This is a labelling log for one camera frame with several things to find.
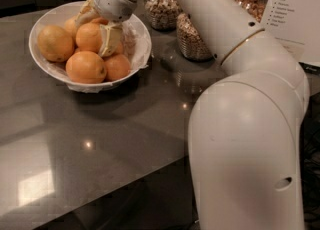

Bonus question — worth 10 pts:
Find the white allergen sign card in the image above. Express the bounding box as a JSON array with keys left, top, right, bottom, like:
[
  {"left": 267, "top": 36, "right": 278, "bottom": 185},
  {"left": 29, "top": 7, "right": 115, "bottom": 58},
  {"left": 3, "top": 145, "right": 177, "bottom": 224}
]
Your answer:
[{"left": 261, "top": 0, "right": 320, "bottom": 67}]

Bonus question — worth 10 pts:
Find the left glass cereal jar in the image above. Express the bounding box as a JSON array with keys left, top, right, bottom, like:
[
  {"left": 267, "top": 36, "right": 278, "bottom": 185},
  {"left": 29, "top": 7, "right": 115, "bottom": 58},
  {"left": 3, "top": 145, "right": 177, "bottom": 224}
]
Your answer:
[{"left": 144, "top": 0, "right": 182, "bottom": 31}]

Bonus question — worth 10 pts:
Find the front glass cereal jar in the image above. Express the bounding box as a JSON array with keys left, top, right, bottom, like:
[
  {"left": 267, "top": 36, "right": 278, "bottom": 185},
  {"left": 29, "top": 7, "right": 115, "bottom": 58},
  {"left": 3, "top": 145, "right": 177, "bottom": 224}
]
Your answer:
[{"left": 176, "top": 13, "right": 212, "bottom": 62}]

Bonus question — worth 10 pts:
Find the white bowl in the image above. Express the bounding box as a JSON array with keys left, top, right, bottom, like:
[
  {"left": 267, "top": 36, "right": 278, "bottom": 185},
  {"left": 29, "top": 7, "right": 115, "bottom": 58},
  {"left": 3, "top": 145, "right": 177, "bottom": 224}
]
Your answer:
[{"left": 29, "top": 1, "right": 152, "bottom": 93}]

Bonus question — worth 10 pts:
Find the orange hidden at right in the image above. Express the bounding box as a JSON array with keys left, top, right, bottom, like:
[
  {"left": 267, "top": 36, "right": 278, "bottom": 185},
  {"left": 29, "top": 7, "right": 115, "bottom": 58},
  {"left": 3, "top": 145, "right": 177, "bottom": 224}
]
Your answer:
[{"left": 113, "top": 41, "right": 124, "bottom": 54}]

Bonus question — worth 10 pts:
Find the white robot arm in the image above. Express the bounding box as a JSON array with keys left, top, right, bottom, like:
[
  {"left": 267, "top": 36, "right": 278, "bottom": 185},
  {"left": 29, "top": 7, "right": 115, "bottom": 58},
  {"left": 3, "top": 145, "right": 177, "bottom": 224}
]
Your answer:
[{"left": 94, "top": 0, "right": 309, "bottom": 230}]

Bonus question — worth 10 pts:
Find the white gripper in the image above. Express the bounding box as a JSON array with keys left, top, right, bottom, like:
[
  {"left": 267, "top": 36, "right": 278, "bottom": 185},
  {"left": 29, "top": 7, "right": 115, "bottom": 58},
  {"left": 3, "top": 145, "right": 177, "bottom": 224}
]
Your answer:
[{"left": 75, "top": 0, "right": 136, "bottom": 57}]

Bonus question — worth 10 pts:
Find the orange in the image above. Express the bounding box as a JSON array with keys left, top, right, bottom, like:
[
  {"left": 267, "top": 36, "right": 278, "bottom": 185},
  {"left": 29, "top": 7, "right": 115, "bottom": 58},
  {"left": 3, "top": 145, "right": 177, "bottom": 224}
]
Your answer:
[
  {"left": 66, "top": 51, "right": 107, "bottom": 84},
  {"left": 37, "top": 25, "right": 75, "bottom": 62},
  {"left": 104, "top": 54, "right": 131, "bottom": 82},
  {"left": 76, "top": 23, "right": 102, "bottom": 53},
  {"left": 90, "top": 17, "right": 109, "bottom": 25},
  {"left": 64, "top": 16, "right": 77, "bottom": 39}
]

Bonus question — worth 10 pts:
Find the white paper bowl liner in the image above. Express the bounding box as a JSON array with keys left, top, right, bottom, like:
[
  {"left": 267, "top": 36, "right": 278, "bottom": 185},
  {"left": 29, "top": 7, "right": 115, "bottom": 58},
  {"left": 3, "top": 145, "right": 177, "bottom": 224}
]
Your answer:
[{"left": 41, "top": 14, "right": 152, "bottom": 93}]

